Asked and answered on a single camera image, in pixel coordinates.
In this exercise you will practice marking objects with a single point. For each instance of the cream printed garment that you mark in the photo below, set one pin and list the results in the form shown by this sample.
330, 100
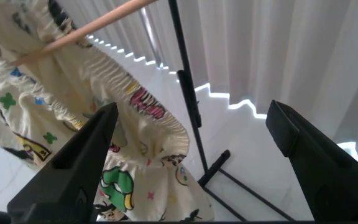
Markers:
73, 93

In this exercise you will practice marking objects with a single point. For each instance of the pink clothes hanger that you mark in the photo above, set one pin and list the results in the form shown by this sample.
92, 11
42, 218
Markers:
82, 31

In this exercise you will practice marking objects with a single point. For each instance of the black clothes rack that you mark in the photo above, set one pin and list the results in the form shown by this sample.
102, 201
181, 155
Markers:
185, 62

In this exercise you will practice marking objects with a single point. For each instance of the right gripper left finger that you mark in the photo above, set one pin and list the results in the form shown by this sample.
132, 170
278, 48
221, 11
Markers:
67, 174

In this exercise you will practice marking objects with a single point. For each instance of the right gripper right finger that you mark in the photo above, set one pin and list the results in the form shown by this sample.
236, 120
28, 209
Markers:
331, 180

